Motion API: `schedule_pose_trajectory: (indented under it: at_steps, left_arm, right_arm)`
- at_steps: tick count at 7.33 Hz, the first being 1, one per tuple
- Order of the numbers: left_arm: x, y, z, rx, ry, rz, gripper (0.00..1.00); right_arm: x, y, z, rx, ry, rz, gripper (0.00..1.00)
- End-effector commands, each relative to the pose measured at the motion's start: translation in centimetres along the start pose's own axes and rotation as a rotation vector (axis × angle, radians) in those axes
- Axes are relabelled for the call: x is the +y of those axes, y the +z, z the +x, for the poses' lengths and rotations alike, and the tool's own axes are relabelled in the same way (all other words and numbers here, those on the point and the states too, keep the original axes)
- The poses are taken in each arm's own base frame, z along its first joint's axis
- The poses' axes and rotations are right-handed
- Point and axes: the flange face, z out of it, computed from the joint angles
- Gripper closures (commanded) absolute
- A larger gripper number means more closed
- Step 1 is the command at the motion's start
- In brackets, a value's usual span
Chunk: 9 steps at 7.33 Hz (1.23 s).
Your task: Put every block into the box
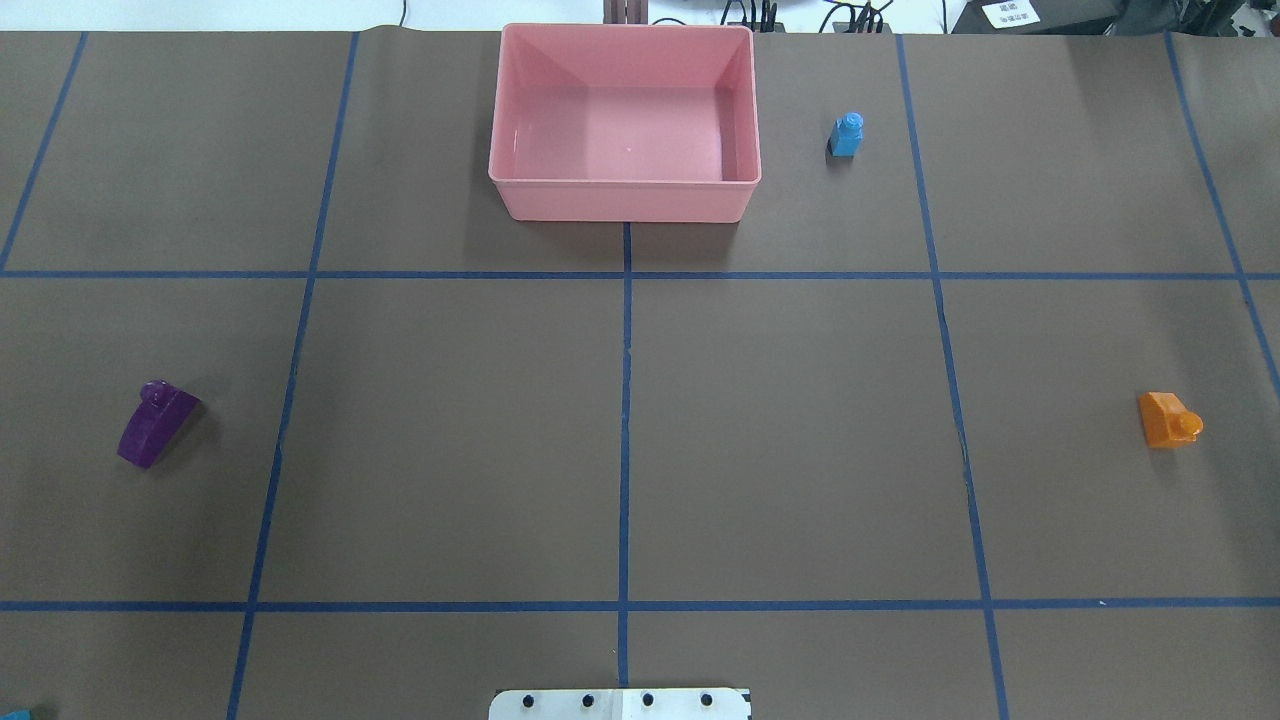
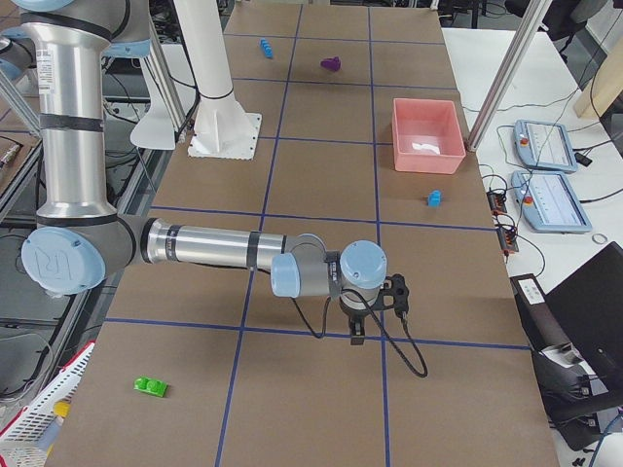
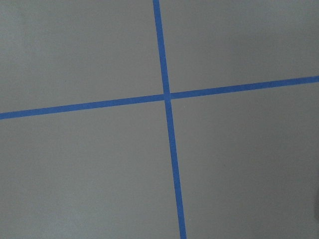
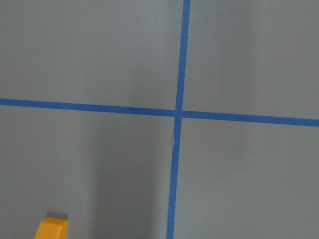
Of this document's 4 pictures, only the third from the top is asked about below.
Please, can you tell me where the blue tape line crosswise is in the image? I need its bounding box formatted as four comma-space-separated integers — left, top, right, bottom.
0, 76, 319, 120

